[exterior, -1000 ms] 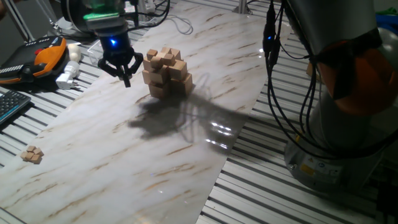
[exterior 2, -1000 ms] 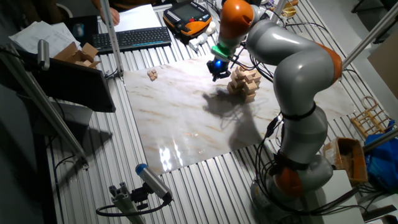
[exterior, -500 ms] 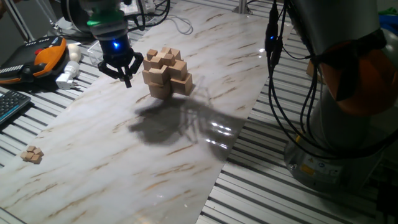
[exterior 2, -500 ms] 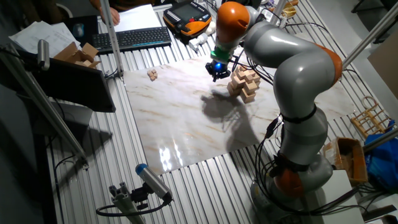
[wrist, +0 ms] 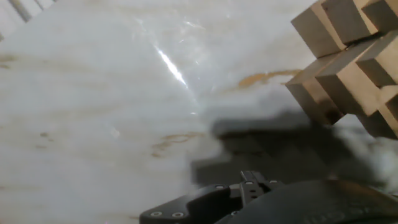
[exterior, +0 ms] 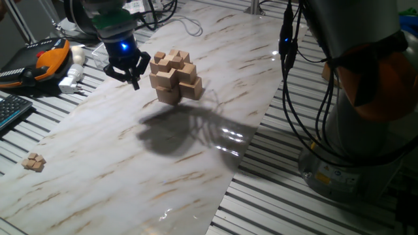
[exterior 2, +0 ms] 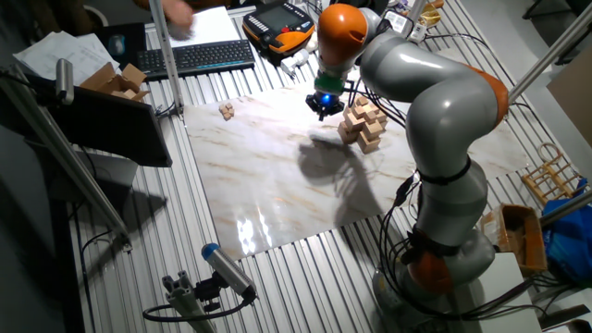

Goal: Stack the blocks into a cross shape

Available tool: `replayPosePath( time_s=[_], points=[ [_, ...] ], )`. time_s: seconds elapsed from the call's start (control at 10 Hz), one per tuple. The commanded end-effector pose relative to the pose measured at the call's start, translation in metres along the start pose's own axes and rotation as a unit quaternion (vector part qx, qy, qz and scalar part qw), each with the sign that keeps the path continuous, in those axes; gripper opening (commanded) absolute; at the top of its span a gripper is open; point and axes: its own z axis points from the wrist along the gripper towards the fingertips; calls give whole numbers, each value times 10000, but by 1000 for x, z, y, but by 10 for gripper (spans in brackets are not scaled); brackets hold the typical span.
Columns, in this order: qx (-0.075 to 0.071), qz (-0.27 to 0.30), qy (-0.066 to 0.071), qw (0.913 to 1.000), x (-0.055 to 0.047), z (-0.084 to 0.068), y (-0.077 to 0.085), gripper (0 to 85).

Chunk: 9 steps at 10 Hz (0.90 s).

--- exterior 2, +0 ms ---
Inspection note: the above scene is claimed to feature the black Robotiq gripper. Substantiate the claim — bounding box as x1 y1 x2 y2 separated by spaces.
304 90 346 122

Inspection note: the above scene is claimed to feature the person's right hand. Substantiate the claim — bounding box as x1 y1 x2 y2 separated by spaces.
160 0 196 28

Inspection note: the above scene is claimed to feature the white power adapter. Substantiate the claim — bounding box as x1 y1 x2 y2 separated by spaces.
279 48 310 78

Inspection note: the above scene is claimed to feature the white marble pattern mat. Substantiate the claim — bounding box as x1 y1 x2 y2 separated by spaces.
183 68 528 261

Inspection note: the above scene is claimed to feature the orange black teach pendant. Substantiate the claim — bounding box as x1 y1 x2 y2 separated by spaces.
241 1 316 60

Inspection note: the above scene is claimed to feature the white button control box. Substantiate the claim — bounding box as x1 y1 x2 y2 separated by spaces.
382 8 409 37

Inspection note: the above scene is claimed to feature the blank white paper pad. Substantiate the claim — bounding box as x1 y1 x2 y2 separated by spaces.
168 5 242 49

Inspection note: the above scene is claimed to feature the black computer keyboard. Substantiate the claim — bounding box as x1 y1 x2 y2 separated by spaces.
136 39 256 82

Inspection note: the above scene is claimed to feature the small yellow shiny object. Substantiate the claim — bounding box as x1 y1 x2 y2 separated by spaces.
418 2 442 29

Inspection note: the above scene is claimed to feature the black mouse pad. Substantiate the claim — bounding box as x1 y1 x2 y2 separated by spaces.
94 21 148 70

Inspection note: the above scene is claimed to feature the grey computer mouse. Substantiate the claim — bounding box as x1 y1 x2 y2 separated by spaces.
108 34 127 56

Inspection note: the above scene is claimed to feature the black monitor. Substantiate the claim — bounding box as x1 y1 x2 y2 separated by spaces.
0 73 174 168

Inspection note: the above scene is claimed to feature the open cardboard box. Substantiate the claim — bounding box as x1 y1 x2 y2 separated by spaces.
79 62 152 103

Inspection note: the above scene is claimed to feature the white printed paper sheet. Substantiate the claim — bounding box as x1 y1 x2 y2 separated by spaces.
12 31 108 87
76 32 122 75

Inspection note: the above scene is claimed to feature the wooden rack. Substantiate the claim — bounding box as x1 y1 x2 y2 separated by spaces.
521 142 585 207

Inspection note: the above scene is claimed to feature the short aluminium profile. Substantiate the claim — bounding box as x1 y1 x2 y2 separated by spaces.
161 270 217 333

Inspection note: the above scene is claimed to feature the brown cardboard box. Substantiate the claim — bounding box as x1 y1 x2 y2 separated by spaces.
480 203 549 278

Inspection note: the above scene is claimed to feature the brown cardboard panel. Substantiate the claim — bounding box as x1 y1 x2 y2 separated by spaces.
547 57 592 135

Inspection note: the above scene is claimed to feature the blue bag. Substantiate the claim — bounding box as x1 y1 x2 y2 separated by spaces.
541 178 592 283

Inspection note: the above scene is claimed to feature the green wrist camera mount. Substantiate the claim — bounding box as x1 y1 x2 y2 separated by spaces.
313 72 347 94

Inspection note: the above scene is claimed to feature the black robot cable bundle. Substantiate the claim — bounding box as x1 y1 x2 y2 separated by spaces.
344 18 551 323

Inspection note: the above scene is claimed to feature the aluminium frame post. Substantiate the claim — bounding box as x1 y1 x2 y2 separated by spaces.
538 190 592 228
147 0 186 117
507 3 592 105
0 64 134 253

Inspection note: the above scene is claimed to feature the silver camera with blue end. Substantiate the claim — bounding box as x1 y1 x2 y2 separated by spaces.
201 242 258 302

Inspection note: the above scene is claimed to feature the black camera bracket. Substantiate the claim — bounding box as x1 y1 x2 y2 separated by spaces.
193 272 224 314

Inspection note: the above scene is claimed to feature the black camera cable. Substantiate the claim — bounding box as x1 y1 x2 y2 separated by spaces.
142 293 256 324

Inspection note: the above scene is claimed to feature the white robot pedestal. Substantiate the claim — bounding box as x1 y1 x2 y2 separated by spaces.
455 252 543 333

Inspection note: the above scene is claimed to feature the silver cylindrical camera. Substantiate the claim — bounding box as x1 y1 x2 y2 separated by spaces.
55 58 76 105

